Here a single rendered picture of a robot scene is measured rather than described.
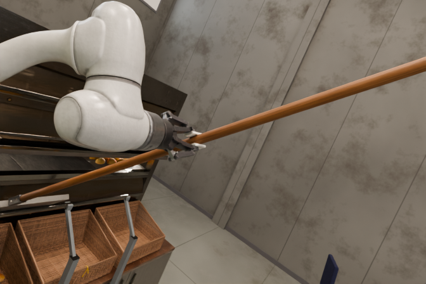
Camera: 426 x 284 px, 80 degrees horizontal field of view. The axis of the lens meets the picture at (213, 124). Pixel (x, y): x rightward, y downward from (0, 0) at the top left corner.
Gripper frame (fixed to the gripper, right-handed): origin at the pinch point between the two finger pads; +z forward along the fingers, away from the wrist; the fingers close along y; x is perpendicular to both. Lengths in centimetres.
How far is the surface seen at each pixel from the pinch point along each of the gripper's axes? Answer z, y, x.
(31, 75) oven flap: 11, -70, -103
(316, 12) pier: 407, -266, 87
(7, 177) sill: 20, -21, -144
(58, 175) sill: 51, -21, -144
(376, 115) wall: 414, -52, 115
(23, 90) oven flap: 8, -60, -104
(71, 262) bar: 38, 36, -115
